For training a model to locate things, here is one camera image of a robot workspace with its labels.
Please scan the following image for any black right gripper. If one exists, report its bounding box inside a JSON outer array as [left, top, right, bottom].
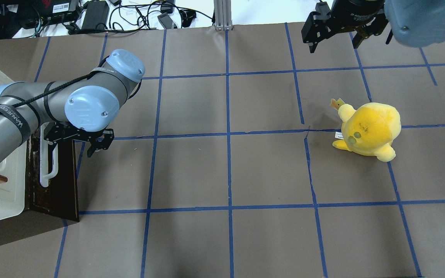
[[301, 0, 389, 53]]

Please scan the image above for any white drawer handle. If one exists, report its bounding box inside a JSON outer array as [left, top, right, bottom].
[[39, 140, 59, 188]]

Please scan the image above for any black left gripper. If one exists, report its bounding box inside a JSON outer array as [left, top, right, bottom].
[[43, 122, 115, 157]]

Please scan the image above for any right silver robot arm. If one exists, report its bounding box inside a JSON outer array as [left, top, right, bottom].
[[301, 0, 445, 53]]

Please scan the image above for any black laptop charger brick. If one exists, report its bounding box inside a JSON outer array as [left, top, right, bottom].
[[81, 0, 109, 32]]

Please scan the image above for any aluminium frame post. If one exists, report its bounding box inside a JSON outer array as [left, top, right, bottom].
[[213, 0, 233, 31]]

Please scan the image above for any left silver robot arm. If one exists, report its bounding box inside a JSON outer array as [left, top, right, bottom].
[[0, 49, 146, 162]]

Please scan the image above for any yellow plush toy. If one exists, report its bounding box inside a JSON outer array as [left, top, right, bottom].
[[331, 99, 402, 162]]

